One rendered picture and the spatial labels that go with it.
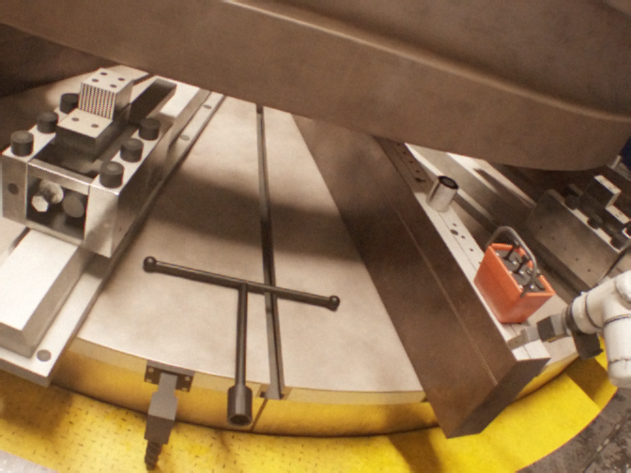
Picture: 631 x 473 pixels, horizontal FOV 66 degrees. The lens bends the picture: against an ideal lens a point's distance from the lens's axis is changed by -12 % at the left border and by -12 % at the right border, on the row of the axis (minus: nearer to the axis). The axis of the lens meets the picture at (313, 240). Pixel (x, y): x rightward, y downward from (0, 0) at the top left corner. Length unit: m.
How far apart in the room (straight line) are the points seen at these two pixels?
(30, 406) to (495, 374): 1.34
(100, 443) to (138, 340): 0.36
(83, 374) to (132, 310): 0.26
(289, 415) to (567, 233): 1.47
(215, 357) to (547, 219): 1.63
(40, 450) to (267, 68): 1.25
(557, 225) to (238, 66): 1.61
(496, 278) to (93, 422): 1.23
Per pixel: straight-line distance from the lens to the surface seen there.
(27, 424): 1.72
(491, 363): 1.49
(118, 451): 1.68
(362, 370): 1.67
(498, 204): 2.76
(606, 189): 2.56
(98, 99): 1.52
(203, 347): 1.54
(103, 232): 1.46
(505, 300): 1.46
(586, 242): 2.50
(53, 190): 1.54
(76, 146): 1.47
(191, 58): 1.52
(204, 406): 1.67
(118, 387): 1.67
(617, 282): 1.12
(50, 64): 2.67
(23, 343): 1.37
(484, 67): 1.77
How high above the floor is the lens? 1.48
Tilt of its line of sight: 35 degrees down
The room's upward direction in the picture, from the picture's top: 24 degrees clockwise
